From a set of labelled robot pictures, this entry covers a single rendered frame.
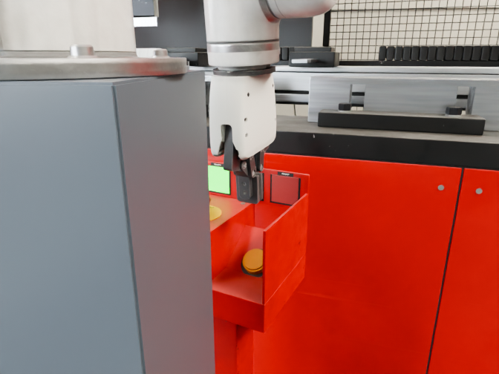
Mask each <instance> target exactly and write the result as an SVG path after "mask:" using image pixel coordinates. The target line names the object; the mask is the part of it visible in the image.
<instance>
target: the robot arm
mask: <svg viewBox="0 0 499 374"><path fill-rule="evenodd" d="M336 2H337V0H203V3H204V13H205V22H206V41H207V42H208V43H207V52H208V61H209V65H211V66H218V67H217V68H214V69H213V74H214V76H212V80H211V86H210V96H209V130H210V145H211V152H212V155H213V156H215V157H219V156H222V155H223V154H224V170H225V171H233V174H234V175H235V178H236V191H237V200H238V201H241V202H245V203H252V204H257V203H259V201H261V200H262V199H263V179H262V173H261V172H260V171H263V169H264V153H265V151H266V150H267V149H268V148H269V145H270V143H272V142H273V140H274V139H275V133H276V109H275V89H274V81H273V73H274V72H275V66H273V65H270V64H273V63H277V62H279V54H280V47H279V22H280V20H281V19H297V18H308V17H314V16H319V15H321V14H324V13H326V12H327V11H329V10H330V9H331V8H332V7H333V6H334V5H335V4H336ZM186 72H187V65H186V58H174V57H169V56H168V53H167V49H154V50H153V56H152V57H139V56H137V51H136V42H135V34H134V17H133V8H132V0H0V81H13V80H52V79H104V78H123V77H139V76H163V75H173V74H180V73H186Z"/></svg>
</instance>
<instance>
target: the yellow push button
mask: <svg viewBox="0 0 499 374"><path fill-rule="evenodd" d="M243 266H244V268H245V269H246V271H247V272H249V273H250V274H253V275H257V274H260V273H262V272H263V250H261V249H252V250H249V251H248V252H247V253H246V254H245V255H244V258H243Z"/></svg>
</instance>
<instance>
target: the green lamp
mask: <svg viewBox="0 0 499 374"><path fill-rule="evenodd" d="M208 172H209V190H210V191H218V192H223V193H227V194H229V171H225V170H224V168H222V167H217V166H211V165H208Z"/></svg>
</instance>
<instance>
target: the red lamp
mask: <svg viewBox="0 0 499 374"><path fill-rule="evenodd" d="M298 194H299V179H298V178H295V177H285V176H279V175H274V174H272V201H273V202H278V203H286V204H290V205H293V204H294V203H295V202H296V201H298Z"/></svg>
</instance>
